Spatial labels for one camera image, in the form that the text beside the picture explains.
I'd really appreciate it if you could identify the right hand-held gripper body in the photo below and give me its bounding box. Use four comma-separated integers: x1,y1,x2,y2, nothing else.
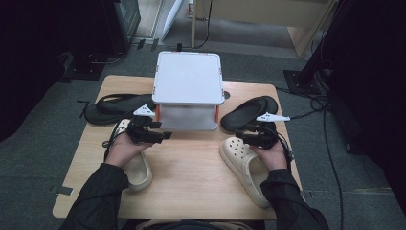
242,112,292,150

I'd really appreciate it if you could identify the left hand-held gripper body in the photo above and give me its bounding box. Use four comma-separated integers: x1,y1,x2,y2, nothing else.
125,103,165,145

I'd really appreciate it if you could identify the beige clog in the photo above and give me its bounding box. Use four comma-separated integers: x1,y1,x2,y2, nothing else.
109,118,154,193
218,136,273,210

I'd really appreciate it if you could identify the black flip-flop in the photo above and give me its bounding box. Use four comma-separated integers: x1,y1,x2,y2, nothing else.
219,95,280,133
83,93,158,127

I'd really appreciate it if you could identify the white plastic shoe box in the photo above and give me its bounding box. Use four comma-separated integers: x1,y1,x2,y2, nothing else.
151,51,226,132

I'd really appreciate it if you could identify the person's right hand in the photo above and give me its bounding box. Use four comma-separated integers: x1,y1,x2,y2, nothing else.
248,140,288,173

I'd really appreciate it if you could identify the person's left hand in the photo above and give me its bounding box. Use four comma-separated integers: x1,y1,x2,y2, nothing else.
104,131,155,168

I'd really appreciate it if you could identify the black stand base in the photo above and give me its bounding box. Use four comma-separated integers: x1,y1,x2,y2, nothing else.
282,68,324,96

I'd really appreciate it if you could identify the grey tape strip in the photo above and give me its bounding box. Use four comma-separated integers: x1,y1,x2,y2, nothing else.
50,184,75,196

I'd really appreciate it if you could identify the dark cabinet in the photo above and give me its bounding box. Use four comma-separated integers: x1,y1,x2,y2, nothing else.
101,0,142,56

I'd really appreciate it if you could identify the white board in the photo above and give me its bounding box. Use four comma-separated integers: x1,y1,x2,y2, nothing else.
160,0,185,41

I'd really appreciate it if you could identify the light wooden cabinet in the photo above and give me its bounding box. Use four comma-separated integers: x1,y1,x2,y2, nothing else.
191,0,340,59

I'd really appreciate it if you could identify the right hand-held gripper cable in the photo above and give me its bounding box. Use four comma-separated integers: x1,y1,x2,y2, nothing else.
274,126,295,171

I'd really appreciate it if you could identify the hand-held gripper cable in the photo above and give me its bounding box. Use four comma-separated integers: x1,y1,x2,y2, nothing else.
274,126,295,171
101,111,135,161

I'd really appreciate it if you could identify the left hand-held gripper cable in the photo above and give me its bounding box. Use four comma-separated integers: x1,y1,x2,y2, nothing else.
101,111,135,161

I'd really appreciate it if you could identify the black floor cable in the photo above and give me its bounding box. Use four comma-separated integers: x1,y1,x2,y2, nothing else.
275,85,345,230

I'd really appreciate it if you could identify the black hanging cable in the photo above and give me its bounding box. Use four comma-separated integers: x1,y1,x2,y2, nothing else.
193,0,214,50

